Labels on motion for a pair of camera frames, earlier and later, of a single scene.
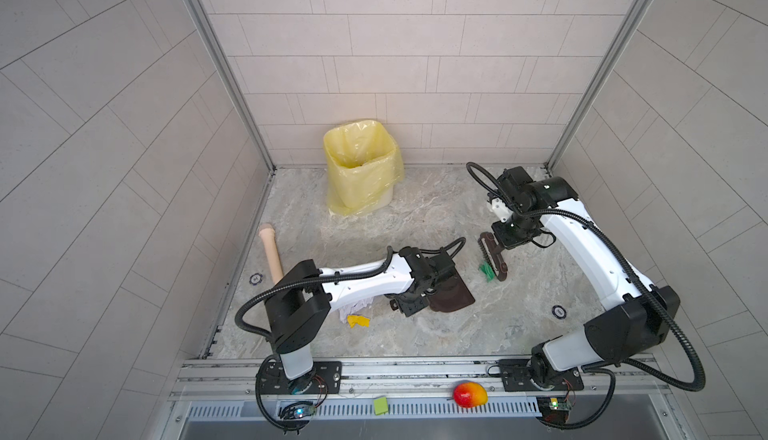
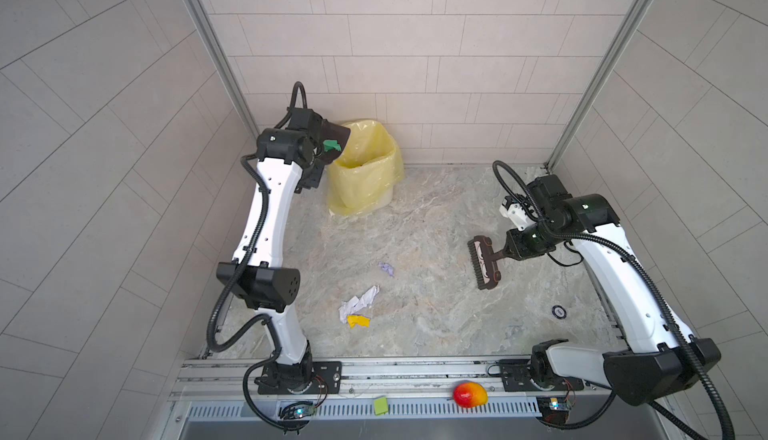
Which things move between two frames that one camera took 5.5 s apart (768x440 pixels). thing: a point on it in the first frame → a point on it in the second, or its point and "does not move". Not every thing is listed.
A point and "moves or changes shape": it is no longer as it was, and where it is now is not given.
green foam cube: [380, 406] does not move
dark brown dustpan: [450, 293] → [331, 131]
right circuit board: [553, 409] does not move
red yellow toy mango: [470, 395] does not move
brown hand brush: [493, 252] moves or changes shape
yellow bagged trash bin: [365, 161] does not move
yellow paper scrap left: [358, 320] does not move
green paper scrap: [487, 271] → [331, 144]
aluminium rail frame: [624, 398] does not move
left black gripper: [421, 295] → [327, 156]
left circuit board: [297, 410] does not move
